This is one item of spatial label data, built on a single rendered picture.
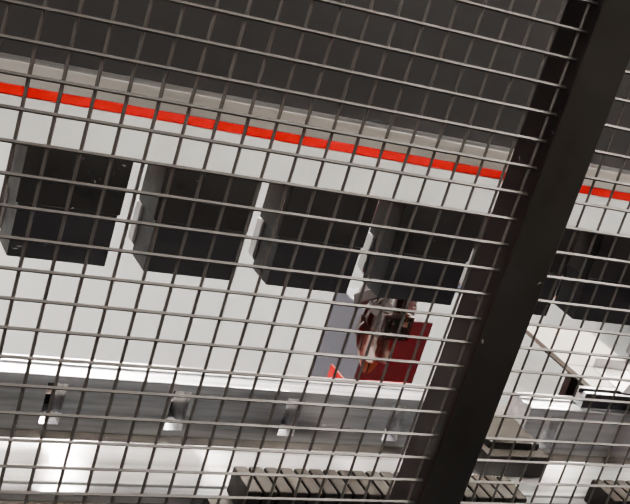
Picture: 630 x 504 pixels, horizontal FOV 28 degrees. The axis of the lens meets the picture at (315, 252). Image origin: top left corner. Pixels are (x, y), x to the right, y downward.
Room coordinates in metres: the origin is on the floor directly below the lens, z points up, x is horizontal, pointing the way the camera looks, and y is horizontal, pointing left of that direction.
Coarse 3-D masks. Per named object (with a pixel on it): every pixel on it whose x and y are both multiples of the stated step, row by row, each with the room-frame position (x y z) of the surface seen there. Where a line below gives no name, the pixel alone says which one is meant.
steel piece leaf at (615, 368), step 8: (600, 360) 2.32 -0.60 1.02; (616, 360) 2.34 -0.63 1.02; (600, 368) 2.32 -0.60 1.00; (608, 368) 2.33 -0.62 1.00; (616, 368) 2.34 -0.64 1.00; (608, 376) 2.29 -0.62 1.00; (616, 376) 2.30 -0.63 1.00; (624, 376) 2.32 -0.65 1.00; (616, 384) 2.26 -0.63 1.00; (624, 384) 2.27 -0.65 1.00
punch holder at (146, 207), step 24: (168, 168) 1.70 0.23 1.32; (192, 192) 1.72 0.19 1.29; (216, 192) 1.74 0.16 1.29; (240, 192) 1.75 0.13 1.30; (144, 216) 1.74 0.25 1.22; (168, 216) 1.71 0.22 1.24; (216, 216) 1.74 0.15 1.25; (240, 216) 1.76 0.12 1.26; (144, 240) 1.72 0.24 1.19; (168, 240) 1.71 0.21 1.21; (192, 240) 1.73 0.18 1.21; (216, 240) 1.75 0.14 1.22; (240, 240) 1.77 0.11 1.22; (144, 264) 1.70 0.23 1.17; (168, 264) 1.72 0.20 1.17; (192, 264) 1.73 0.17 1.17; (216, 264) 1.75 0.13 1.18
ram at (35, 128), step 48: (0, 96) 1.57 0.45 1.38; (48, 96) 1.60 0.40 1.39; (96, 144) 1.64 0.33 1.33; (144, 144) 1.68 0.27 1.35; (192, 144) 1.71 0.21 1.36; (288, 144) 1.78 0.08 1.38; (336, 144) 1.82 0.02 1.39; (384, 192) 1.87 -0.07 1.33; (432, 192) 1.91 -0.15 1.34; (480, 192) 1.95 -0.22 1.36
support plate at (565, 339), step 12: (540, 336) 2.40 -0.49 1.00; (552, 336) 2.42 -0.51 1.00; (564, 336) 2.45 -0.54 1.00; (588, 336) 2.49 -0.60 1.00; (564, 348) 2.38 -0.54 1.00; (576, 348) 2.40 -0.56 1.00; (588, 348) 2.42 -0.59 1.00; (600, 348) 2.44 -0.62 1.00; (564, 360) 2.31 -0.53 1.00; (576, 360) 2.33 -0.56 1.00; (576, 372) 2.26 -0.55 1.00; (588, 372) 2.28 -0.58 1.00; (588, 384) 2.23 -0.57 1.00; (600, 384) 2.24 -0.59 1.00
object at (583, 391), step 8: (584, 392) 2.18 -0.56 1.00; (592, 392) 2.19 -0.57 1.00; (600, 392) 2.20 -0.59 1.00; (608, 392) 2.23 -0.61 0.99; (616, 392) 2.24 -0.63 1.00; (576, 400) 2.19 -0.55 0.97; (624, 400) 2.22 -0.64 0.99; (600, 408) 2.20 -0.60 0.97; (616, 408) 2.21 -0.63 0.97; (624, 408) 2.22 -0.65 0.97
